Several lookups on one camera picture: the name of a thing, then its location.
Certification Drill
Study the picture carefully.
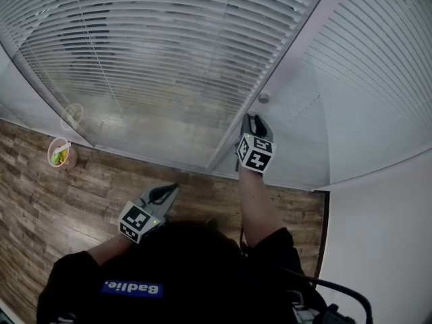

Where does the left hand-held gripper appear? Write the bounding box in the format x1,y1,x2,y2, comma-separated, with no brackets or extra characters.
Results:
117,182,181,244

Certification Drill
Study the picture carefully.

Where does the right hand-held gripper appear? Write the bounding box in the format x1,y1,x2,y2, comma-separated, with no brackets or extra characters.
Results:
235,113,277,176

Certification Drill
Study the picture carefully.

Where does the glass door with blinds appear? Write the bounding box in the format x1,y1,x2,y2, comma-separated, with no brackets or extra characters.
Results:
207,0,432,192

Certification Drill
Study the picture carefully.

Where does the person's right forearm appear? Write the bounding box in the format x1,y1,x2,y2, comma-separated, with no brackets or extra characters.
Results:
238,169,288,248

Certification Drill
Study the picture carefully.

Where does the person's left forearm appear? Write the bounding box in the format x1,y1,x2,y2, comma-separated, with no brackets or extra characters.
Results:
86,233,134,267

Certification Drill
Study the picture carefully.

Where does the pink paper cup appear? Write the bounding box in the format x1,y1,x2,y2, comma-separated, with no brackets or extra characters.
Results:
47,136,78,169

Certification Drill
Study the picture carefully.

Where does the person's black shirt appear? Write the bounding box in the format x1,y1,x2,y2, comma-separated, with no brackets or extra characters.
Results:
35,228,328,324

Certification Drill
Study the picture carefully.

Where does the dark skirting strip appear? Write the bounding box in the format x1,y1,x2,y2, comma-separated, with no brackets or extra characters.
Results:
312,190,331,280

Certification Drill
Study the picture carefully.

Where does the grey harness clip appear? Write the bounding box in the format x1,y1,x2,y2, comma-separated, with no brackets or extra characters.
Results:
289,290,321,324
49,312,78,324

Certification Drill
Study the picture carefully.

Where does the dark device box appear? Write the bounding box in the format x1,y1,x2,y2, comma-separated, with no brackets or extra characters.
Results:
323,303,357,324

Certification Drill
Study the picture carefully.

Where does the grey window bottom rail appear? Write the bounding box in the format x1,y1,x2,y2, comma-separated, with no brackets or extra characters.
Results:
92,142,315,192

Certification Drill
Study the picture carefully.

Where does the grey window frame post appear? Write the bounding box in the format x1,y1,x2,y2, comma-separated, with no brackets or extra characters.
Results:
0,42,97,148
204,0,358,172

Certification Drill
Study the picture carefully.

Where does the thick black cable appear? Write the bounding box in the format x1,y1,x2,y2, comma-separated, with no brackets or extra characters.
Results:
279,267,374,324

